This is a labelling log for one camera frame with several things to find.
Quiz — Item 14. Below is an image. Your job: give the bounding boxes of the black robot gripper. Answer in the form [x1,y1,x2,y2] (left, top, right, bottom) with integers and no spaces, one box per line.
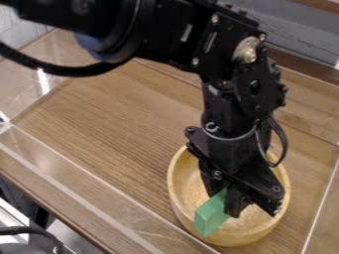
[185,126,286,218]

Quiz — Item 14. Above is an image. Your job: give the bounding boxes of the green rectangular block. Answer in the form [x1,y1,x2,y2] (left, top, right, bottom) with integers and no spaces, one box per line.
[194,190,231,237]

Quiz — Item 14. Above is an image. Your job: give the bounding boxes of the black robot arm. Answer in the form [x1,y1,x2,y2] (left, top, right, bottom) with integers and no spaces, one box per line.
[0,0,288,217]

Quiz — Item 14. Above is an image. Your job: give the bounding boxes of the brown wooden bowl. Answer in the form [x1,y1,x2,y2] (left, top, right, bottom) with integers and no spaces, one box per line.
[167,146,292,247]

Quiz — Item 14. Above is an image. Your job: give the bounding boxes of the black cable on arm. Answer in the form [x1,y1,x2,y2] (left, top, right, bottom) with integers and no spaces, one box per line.
[254,116,290,169]

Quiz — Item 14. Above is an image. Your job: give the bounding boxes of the black metal table frame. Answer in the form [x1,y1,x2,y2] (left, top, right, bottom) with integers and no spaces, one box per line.
[0,177,81,254]

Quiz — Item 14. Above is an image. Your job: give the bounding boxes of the black floor cable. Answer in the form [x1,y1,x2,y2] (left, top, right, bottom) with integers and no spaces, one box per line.
[0,225,66,254]

